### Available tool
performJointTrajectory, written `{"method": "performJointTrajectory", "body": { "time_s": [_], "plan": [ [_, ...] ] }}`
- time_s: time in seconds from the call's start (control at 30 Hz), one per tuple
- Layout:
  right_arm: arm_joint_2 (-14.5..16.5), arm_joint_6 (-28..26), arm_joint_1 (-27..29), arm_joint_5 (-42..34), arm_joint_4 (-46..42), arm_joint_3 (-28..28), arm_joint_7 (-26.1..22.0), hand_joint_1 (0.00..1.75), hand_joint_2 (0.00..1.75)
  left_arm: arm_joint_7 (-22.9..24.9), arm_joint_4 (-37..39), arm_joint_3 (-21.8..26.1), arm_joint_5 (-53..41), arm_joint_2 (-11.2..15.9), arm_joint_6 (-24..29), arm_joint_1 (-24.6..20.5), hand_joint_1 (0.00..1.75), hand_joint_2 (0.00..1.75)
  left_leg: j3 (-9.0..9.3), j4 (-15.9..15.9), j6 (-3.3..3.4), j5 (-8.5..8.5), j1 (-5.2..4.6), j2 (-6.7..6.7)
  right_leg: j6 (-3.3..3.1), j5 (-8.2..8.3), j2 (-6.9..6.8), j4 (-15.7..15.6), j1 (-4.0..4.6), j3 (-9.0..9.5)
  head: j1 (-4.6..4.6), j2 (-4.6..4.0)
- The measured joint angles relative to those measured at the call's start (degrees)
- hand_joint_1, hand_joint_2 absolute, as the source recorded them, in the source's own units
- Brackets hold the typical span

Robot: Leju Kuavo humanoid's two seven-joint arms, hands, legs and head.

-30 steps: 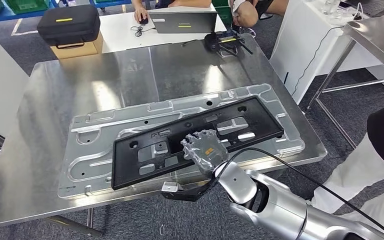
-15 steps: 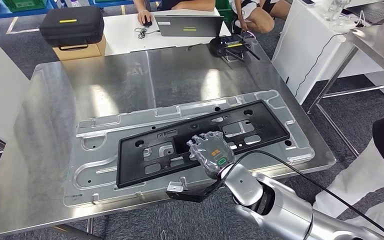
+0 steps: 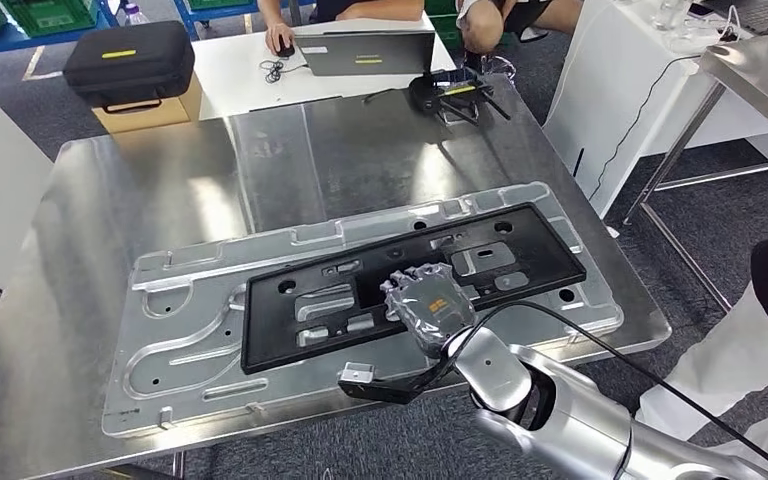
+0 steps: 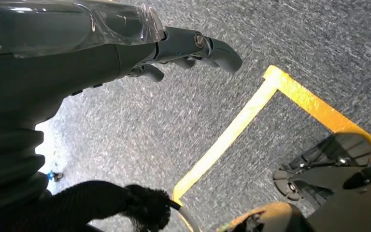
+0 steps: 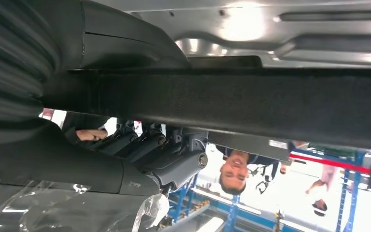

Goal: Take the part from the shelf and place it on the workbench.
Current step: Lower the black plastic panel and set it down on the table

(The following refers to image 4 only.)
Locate small blue caster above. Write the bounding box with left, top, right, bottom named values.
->
left=46, top=171, right=65, bottom=183

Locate yellow floor tape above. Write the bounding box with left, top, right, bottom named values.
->
left=172, top=65, right=371, bottom=232

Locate tan rounded object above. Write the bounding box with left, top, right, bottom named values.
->
left=215, top=202, right=314, bottom=232

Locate black robot leg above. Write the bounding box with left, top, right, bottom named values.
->
left=304, top=160, right=371, bottom=232

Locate black braided cable sleeve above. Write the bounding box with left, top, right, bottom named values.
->
left=0, top=180, right=202, bottom=232

